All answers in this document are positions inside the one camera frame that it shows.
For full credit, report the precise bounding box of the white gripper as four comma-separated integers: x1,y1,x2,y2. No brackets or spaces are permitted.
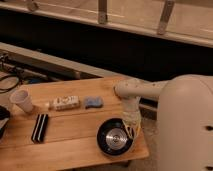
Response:
121,97,141,139

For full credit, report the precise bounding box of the dark ceramic bowl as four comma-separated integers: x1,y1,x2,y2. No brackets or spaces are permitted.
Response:
96,118,133,156

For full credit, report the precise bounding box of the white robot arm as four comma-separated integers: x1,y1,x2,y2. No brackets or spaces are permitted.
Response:
114,75,213,171

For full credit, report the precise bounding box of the blue sponge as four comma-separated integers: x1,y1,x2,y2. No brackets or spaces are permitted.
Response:
84,97,103,109

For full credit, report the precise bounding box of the black white striped case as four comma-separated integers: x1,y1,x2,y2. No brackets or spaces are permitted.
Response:
31,114,49,143

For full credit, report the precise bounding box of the white plastic cup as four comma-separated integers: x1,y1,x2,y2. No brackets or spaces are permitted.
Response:
10,90,34,113

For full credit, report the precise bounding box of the black object at left edge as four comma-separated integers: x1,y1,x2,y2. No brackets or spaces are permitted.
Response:
0,106,10,139

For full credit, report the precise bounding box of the metal bracket right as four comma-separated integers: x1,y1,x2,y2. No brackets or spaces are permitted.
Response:
157,0,175,35

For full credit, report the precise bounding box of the metal bracket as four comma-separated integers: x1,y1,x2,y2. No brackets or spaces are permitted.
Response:
157,0,175,35
98,0,107,24

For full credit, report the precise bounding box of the metal bracket middle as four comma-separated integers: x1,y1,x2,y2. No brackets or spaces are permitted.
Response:
98,0,107,24

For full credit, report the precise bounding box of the black cable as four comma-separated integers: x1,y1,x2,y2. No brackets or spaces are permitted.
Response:
0,53,26,94

